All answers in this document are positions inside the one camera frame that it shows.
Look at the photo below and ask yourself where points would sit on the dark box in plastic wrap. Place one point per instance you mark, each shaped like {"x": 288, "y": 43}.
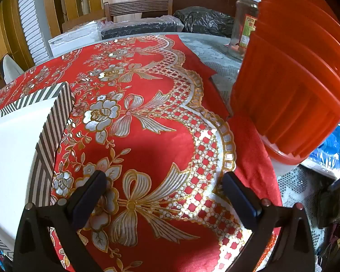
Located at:
{"x": 141, "y": 28}

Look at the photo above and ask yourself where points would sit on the white cardboard box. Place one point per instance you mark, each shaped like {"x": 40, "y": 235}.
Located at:
{"x": 73, "y": 38}

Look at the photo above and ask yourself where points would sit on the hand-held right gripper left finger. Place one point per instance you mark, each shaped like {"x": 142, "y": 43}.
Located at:
{"x": 87, "y": 201}

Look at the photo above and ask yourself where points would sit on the glass jar with label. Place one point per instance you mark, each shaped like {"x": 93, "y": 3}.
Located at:
{"x": 242, "y": 25}

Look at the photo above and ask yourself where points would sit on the striped cardboard box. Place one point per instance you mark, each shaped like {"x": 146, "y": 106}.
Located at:
{"x": 14, "y": 153}

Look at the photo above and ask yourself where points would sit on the blue plastic packet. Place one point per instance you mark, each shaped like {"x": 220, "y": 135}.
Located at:
{"x": 334, "y": 144}

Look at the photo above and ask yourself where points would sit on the black plastic bag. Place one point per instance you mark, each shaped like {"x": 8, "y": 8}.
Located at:
{"x": 204, "y": 19}

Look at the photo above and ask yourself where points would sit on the white rounded plastic seat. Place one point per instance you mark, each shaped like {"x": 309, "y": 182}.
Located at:
{"x": 12, "y": 68}

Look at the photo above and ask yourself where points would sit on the red floral tablecloth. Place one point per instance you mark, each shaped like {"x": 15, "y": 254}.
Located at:
{"x": 164, "y": 153}

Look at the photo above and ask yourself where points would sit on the dark cloth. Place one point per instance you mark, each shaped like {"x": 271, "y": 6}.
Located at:
{"x": 335, "y": 201}

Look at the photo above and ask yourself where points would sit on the brown cardboard box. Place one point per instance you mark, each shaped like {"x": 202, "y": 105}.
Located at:
{"x": 82, "y": 24}

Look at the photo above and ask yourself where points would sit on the wooden chair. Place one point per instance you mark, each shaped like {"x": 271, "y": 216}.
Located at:
{"x": 138, "y": 7}

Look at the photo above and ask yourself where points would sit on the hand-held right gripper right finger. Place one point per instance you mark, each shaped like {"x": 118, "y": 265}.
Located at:
{"x": 240, "y": 204}

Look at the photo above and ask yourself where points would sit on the white slatted shutter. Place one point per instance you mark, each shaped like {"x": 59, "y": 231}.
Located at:
{"x": 31, "y": 19}

